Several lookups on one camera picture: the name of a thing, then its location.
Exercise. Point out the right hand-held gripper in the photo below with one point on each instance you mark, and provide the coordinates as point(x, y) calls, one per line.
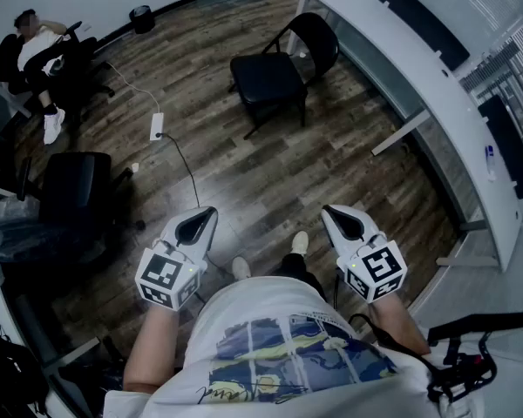
point(375, 272)

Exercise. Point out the person's black trousers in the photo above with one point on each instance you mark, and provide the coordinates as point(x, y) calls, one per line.
point(294, 268)

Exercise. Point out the person's left white shoe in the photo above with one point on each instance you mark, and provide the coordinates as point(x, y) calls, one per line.
point(240, 268)

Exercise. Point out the person's right white shoe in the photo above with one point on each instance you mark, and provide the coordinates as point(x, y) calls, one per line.
point(300, 243)

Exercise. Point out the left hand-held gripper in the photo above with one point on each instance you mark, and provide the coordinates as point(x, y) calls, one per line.
point(165, 277)

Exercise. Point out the black desk divider panel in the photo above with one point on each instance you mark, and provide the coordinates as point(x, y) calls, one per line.
point(507, 146)
point(423, 24)

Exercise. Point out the white power strip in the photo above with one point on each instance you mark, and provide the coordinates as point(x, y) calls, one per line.
point(157, 125)

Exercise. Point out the person's white printed t-shirt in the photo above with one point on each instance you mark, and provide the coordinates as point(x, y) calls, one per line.
point(266, 303)

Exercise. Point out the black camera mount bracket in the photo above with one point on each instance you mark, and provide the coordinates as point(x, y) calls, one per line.
point(479, 322)

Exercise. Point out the black office chair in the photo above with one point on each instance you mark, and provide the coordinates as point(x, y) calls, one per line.
point(74, 185)
point(83, 59)

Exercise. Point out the person's left forearm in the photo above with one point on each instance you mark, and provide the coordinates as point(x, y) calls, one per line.
point(152, 346)

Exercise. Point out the person's white shoe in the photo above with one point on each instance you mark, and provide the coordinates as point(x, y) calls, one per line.
point(240, 268)
point(300, 243)

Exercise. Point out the person's right forearm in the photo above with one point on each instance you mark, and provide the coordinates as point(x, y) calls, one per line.
point(396, 325)

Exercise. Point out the long white desk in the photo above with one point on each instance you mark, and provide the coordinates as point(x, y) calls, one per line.
point(401, 46)

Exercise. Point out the clear plastic wrapping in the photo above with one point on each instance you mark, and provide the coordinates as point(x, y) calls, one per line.
point(0, 233)

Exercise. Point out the black waste bin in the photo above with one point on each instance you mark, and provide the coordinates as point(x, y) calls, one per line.
point(141, 19)

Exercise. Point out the black folding chair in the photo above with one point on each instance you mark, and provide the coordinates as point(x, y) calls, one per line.
point(266, 76)

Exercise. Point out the black backpack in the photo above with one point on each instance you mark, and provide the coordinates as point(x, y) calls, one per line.
point(8, 372)

